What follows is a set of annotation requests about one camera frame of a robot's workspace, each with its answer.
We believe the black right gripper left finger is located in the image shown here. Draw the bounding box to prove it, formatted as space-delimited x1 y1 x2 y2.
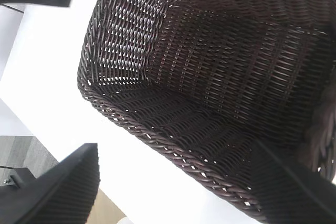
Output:
0 142 101 224

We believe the dark brown wicker basket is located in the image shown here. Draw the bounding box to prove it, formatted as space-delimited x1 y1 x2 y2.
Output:
77 0 336 224

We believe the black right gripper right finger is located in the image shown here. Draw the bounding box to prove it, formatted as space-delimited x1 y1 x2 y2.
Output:
249 139 336 224

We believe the black metal frame bracket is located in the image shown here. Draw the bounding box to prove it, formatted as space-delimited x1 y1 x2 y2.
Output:
0 166 35 196

